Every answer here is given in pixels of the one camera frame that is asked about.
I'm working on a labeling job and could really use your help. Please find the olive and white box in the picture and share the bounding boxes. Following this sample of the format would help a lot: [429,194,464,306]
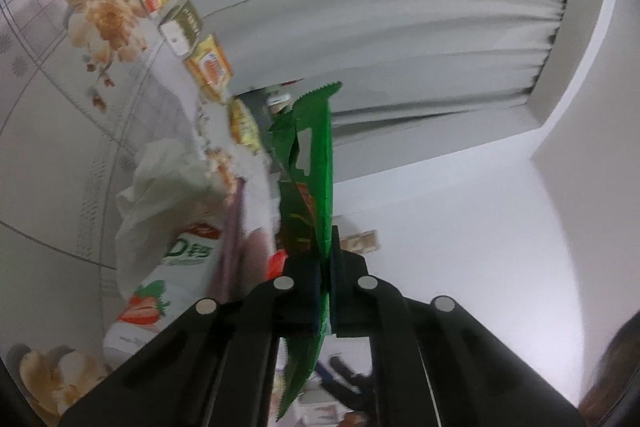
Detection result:
[159,1,203,56]

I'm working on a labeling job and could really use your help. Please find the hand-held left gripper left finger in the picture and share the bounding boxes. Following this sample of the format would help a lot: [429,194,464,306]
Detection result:
[57,252,326,427]

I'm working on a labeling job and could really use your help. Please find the white plastic bag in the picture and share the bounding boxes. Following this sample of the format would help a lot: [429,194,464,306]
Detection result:
[115,139,236,298]

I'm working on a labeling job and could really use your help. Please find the grey curtain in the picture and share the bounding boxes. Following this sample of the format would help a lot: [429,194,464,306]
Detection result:
[135,0,576,142]

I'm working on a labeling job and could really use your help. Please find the green snack wrapper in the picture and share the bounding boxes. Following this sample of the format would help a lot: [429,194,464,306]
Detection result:
[270,82,343,423]

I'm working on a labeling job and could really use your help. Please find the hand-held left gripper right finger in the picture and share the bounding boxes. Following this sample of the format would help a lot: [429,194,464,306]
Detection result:
[327,227,586,427]

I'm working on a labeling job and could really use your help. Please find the yellow-green snack packet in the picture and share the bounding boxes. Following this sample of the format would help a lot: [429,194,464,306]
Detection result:
[229,99,263,154]

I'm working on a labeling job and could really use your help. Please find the patterned cardboard box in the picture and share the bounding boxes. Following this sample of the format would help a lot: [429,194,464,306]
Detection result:
[344,231,377,254]

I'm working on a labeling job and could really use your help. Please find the white strawberry milk bottle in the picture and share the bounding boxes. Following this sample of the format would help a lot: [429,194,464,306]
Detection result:
[102,217,236,358]

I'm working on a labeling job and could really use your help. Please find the orange snack packet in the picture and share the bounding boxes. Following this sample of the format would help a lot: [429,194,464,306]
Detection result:
[184,34,235,104]

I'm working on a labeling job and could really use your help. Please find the pink cracker box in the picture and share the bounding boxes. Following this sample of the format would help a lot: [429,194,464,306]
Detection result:
[207,177,278,303]

